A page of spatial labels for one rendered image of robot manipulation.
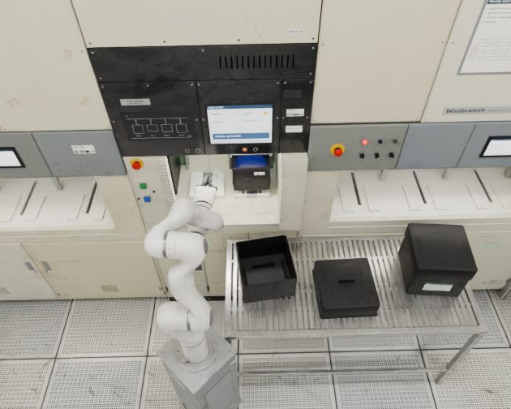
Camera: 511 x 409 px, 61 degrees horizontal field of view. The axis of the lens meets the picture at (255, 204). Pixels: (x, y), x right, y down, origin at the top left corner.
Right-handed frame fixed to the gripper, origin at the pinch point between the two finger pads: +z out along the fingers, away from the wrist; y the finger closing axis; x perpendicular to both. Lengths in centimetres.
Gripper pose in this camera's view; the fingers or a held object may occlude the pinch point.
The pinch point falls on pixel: (208, 179)
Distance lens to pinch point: 217.2
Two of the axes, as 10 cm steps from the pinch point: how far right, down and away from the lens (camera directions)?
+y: 9.9, 1.1, -0.3
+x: 0.4, -5.5, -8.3
